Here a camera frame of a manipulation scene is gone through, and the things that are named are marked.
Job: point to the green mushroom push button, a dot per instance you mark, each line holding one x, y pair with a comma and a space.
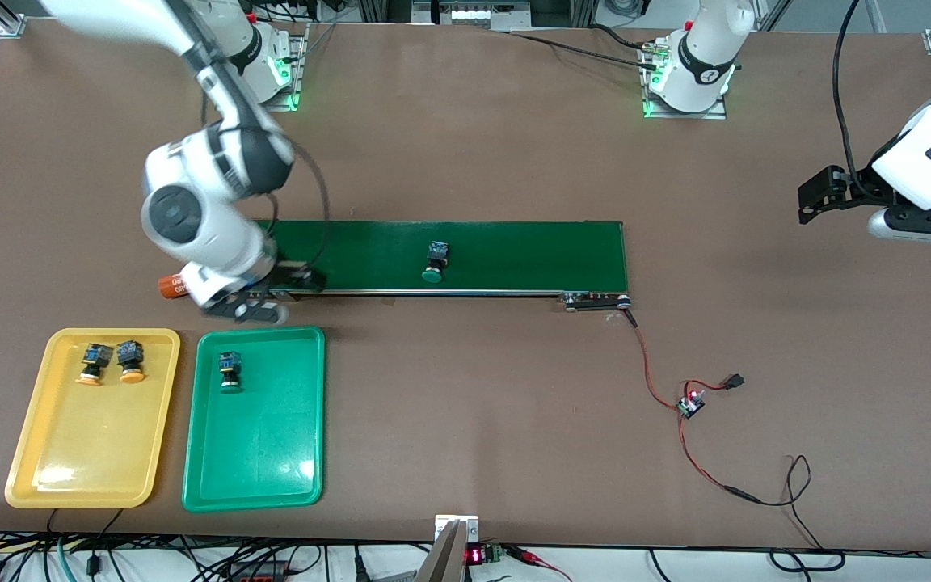
229, 368
435, 260

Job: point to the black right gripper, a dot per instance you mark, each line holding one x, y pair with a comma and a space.
291, 277

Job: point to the yellow mushroom push button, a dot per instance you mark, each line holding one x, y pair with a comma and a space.
131, 356
92, 356

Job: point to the small motor controller board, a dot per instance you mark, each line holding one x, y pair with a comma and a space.
689, 406

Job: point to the black box with red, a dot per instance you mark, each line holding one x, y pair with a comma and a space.
259, 571

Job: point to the green plastic tray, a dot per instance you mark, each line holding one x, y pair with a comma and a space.
255, 436

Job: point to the red clip lead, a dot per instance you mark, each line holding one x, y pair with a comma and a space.
534, 558

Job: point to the orange cylinder marked 4680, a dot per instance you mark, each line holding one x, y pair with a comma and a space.
168, 287

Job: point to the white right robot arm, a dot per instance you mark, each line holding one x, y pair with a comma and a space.
207, 202

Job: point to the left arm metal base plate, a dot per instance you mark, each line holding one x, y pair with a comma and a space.
712, 113

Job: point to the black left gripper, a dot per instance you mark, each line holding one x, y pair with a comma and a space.
860, 183

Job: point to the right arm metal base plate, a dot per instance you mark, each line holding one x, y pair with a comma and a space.
297, 73

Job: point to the white mount bracket plate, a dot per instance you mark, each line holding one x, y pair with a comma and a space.
472, 527

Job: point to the aluminium frame post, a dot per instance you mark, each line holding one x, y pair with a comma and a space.
11, 23

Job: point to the white power strip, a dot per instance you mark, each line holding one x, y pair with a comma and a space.
473, 14

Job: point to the green conveyor belt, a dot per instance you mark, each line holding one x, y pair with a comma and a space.
514, 255

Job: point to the red digit display module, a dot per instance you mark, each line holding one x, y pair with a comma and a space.
475, 555

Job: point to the grey camera mount pole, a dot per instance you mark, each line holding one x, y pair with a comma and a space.
445, 558

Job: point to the yellow plastic tray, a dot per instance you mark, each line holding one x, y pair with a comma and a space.
94, 436

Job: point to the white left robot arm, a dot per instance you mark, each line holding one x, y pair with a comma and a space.
930, 153

